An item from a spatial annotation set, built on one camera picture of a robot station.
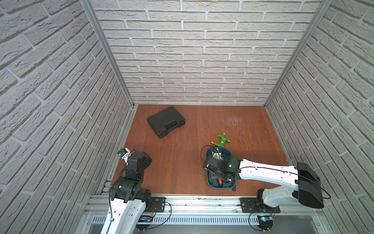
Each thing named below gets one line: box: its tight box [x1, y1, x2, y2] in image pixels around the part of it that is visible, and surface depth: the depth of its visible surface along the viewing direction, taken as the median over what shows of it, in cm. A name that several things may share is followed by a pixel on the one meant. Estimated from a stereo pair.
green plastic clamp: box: [210, 132, 231, 148], surface depth 98 cm
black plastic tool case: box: [147, 106, 186, 139], surface depth 105 cm
